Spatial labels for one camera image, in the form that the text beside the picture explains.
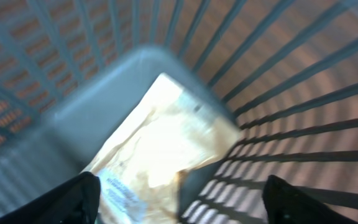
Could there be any beige paper bag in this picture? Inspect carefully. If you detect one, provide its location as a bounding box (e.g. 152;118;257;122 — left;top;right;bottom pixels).
86;73;241;223

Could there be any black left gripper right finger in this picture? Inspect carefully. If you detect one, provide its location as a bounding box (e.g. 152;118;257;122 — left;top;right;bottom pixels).
262;175;358;224

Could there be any grey plastic mesh basket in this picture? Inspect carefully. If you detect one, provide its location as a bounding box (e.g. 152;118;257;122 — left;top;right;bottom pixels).
0;0;358;223

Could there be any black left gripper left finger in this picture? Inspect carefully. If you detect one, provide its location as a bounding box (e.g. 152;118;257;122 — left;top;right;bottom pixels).
0;172;101;224

